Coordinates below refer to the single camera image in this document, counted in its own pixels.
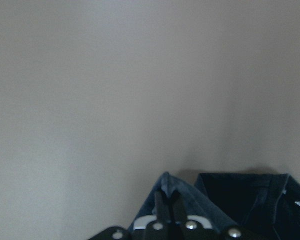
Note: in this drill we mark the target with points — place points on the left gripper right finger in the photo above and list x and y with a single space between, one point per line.
178 212

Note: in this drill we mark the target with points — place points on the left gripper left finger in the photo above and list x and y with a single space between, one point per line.
162 209

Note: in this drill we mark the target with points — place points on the black t-shirt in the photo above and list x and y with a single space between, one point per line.
266 204

